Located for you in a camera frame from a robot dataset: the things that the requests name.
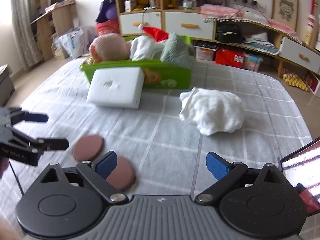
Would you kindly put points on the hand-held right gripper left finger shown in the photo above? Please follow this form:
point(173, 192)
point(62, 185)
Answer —
point(106, 165)

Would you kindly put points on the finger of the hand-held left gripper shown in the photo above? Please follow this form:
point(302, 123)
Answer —
point(36, 117)
point(55, 144)

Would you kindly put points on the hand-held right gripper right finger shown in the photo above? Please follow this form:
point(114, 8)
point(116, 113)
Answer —
point(217, 166)

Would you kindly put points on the brown round pad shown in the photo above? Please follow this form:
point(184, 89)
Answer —
point(122, 173)
point(88, 148)

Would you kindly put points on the white knotted cloth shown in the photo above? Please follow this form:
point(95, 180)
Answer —
point(212, 112)

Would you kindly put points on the white sponge block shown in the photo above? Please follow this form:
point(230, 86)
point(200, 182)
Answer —
point(115, 92)

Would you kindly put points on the green plastic box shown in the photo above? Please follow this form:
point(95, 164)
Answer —
point(170, 80)

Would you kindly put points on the pink fluffy sock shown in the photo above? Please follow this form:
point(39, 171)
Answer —
point(110, 47)

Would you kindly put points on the grey-green cloth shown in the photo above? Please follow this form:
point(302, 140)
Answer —
point(176, 50)

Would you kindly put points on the red white santa hat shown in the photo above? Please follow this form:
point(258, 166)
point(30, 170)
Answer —
point(156, 33)

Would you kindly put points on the grey checked blanket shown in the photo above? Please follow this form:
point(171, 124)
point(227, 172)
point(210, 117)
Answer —
point(160, 130)

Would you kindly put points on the white paper bag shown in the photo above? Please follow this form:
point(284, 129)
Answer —
point(72, 43)

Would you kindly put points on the smartphone red case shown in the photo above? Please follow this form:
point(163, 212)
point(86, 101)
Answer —
point(302, 170)

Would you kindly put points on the beige curtain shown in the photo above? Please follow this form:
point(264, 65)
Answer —
point(23, 22)

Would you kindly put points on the wooden desk shelf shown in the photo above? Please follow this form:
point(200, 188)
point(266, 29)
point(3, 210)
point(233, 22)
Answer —
point(60, 17)

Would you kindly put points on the red printed bag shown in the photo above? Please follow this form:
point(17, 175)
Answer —
point(107, 28)

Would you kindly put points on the yellow egg tray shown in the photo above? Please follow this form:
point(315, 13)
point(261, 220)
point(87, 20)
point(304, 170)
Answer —
point(295, 81)

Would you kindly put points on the white red cardboard box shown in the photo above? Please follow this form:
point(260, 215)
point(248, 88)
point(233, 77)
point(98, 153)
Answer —
point(312, 82)

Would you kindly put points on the purple plush toy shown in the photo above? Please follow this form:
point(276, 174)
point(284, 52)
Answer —
point(107, 8)

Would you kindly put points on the black bag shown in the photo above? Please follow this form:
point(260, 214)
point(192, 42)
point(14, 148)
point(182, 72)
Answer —
point(228, 33)

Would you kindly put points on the curved wooden side cabinet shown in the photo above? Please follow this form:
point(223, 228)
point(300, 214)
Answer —
point(270, 33)

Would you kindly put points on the white carton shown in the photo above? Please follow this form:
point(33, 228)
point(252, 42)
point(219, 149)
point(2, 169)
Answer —
point(129, 4)

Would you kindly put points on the pink tasselled cloth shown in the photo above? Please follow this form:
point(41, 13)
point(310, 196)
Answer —
point(225, 12)

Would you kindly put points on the white jar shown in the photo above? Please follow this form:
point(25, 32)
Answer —
point(187, 4)

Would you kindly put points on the framed cartoon picture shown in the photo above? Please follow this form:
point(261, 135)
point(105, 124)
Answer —
point(285, 7)

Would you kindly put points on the wall socket strip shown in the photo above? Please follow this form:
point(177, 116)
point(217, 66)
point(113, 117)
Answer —
point(245, 0)

